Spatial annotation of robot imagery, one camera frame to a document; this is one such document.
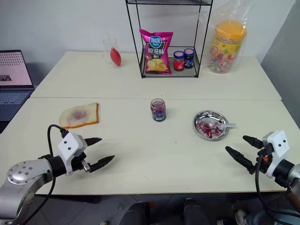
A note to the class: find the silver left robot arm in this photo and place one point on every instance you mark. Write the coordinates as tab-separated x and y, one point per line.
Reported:
21	173

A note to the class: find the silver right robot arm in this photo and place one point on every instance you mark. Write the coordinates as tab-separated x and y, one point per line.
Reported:
294	173

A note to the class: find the open glass jam jar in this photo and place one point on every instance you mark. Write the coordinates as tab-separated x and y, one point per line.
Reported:
158	112

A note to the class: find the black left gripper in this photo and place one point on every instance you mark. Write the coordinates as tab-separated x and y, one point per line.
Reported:
78	164

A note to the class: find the red lidded small jar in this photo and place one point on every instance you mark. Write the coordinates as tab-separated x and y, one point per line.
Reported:
178	62

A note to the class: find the round metal plate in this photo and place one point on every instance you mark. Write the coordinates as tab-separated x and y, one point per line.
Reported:
206	116

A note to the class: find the pink potato chips bag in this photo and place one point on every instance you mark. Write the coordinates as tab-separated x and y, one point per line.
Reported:
156	54

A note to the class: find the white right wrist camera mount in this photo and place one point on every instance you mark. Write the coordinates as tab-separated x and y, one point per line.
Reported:
277	143

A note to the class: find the white bread slice with jam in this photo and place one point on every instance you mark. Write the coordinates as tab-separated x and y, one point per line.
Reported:
79	116

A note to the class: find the person's white shoe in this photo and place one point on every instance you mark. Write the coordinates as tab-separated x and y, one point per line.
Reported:
239	218

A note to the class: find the clear drinking glass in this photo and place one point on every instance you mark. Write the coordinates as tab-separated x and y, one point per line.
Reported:
108	45

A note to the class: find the blue lidded small jar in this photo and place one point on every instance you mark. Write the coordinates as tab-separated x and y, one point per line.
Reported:
189	59

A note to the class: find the candy jar with orange lid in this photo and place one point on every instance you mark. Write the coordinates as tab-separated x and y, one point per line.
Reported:
228	44

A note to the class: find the candy jar in plastic bag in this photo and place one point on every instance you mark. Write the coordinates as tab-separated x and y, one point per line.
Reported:
206	28

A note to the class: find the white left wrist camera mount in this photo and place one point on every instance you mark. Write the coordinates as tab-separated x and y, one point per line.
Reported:
69	145

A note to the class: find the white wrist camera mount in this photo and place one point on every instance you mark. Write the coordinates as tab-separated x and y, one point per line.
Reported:
277	143
69	145

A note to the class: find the red object in glass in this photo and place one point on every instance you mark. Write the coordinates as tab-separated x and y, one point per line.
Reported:
116	57

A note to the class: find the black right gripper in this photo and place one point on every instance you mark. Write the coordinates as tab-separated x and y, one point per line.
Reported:
266	153

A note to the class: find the dark rounded shape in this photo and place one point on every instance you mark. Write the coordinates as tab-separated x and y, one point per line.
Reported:
195	212

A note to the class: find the open laptop computer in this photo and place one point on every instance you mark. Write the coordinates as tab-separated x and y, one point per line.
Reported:
12	70

